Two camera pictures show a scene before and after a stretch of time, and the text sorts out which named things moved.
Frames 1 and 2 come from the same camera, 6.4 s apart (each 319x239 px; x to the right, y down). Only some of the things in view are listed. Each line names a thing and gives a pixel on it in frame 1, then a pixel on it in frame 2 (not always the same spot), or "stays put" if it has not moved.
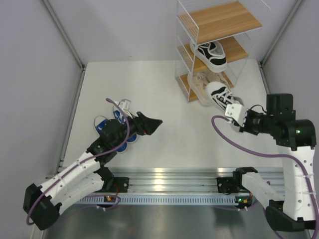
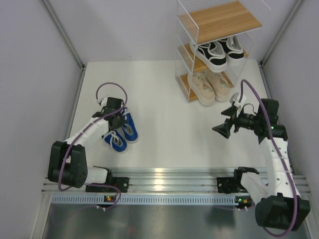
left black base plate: (119, 184) stays put
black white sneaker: (212, 54) stays put
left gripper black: (144, 125) -> (121, 123)
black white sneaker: (218, 93) -> (235, 54)
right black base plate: (226, 185) stays put
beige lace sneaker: (197, 81) stays put
